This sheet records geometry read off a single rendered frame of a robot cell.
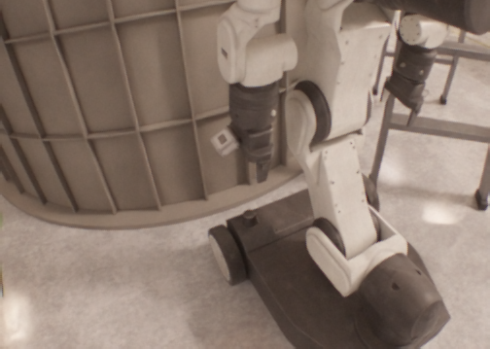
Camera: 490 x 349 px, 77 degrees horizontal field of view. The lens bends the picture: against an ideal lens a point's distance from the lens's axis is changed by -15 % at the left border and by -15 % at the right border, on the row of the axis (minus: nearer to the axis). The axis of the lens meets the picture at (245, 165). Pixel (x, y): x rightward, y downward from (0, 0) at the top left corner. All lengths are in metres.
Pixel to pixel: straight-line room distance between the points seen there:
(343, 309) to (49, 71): 1.13
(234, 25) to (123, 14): 0.62
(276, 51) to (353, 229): 0.50
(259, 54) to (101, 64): 0.69
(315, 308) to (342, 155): 0.40
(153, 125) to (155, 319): 0.64
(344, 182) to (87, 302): 0.92
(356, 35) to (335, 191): 0.38
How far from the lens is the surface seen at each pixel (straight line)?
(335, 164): 0.85
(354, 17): 0.69
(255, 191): 1.46
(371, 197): 1.27
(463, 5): 0.49
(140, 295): 1.25
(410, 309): 0.81
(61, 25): 1.16
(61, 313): 1.32
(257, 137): 0.65
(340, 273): 0.86
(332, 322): 0.95
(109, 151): 1.32
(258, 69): 0.57
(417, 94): 0.93
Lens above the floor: 1.01
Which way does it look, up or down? 38 degrees down
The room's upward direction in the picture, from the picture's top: 4 degrees counter-clockwise
